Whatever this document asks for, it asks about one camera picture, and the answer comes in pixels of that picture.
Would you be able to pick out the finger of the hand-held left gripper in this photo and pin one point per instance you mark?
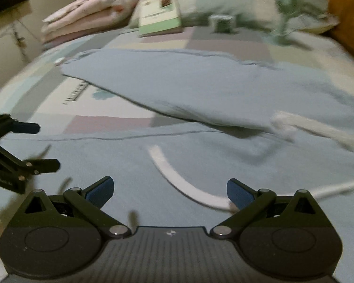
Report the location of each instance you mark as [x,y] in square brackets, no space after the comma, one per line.
[26,127]
[44,166]

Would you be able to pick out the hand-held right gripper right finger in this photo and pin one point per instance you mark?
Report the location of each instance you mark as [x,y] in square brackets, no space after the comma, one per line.
[239,195]

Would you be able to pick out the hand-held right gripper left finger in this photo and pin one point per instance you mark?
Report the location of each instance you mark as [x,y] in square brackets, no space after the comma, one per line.
[101,191]

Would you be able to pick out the grey sweatpants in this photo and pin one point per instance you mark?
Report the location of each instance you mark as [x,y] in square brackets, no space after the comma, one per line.
[194,85]

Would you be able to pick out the pink folded quilt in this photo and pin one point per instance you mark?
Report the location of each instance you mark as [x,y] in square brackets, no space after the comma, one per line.
[91,8]

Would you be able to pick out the small green white box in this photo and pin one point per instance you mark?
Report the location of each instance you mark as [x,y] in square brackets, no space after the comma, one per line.
[221,23]

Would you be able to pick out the green white book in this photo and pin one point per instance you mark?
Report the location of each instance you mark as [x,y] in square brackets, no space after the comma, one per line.
[159,11]

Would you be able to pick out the green handheld fan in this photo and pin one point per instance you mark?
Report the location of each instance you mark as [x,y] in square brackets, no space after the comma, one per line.
[286,1]

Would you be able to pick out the wooden headboard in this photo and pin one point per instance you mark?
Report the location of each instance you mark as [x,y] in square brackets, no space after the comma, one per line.
[348,11]

